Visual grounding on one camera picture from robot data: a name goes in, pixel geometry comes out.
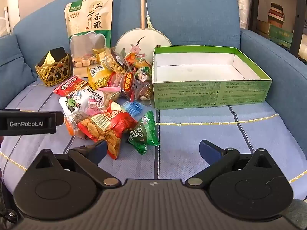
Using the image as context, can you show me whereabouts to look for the red white-print snack packet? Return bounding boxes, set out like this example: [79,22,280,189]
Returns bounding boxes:
[53,75,90,97]

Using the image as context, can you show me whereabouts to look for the red fried snack packet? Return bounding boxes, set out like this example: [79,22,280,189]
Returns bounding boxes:
[77,102,138,160]

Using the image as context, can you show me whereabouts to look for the small black box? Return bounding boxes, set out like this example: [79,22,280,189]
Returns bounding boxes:
[40,47,68,82]

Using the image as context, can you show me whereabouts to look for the blue sofa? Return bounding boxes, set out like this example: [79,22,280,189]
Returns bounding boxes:
[0,0,307,168]

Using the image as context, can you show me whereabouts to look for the green clear snack packet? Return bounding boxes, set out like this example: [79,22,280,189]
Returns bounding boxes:
[134,67,153,83]

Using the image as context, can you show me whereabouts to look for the green cardboard box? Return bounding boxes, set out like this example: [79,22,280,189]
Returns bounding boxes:
[152,45,272,110]

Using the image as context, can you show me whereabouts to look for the pile of mixed snack packets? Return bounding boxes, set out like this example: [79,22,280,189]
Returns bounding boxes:
[54,48,160,160]

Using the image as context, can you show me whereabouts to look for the striped container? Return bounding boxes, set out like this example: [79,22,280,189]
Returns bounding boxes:
[268,3,285,27]

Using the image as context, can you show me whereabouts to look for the small yellow snack packet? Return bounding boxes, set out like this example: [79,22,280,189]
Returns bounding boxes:
[92,48,106,61]

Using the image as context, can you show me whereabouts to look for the black metal shelf rack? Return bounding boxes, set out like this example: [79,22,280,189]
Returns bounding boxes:
[248,0,307,65]

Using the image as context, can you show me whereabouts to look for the beige grain snack pouch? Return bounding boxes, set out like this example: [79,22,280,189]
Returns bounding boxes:
[64,0,114,78]

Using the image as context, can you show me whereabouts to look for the blue cushion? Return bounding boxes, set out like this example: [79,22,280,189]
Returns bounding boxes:
[0,35,39,102]

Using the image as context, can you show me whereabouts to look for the brown label peanut packet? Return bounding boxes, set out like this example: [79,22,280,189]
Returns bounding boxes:
[99,48,132,73]

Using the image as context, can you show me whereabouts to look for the orange snack packet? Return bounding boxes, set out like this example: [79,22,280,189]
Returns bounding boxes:
[125,52,152,69]

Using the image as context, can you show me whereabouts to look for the red clear snack packet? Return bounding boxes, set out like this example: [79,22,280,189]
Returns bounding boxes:
[108,72,135,101]

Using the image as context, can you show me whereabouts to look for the light blue striped sheet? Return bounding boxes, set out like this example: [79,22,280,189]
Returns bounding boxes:
[0,78,307,200]

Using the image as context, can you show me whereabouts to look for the gold foil packet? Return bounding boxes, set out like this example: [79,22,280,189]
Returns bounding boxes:
[43,51,57,65]

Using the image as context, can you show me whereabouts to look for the green gift box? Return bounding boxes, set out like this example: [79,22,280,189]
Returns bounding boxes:
[268,24,294,42]
[269,36,292,51]

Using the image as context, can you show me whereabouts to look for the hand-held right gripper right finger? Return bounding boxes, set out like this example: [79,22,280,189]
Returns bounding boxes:
[185,139,275,188]

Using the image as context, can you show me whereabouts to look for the round painted hand fan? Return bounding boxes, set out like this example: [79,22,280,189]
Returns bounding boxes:
[115,0,172,64]

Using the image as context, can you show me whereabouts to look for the white metal rack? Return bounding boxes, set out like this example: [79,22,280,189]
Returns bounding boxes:
[3,7,12,37]

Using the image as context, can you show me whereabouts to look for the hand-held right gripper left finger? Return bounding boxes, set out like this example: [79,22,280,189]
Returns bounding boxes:
[34,139,121,188]

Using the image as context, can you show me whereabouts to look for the woven bamboo basket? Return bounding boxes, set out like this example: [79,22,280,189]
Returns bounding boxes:
[35,53,73,87]

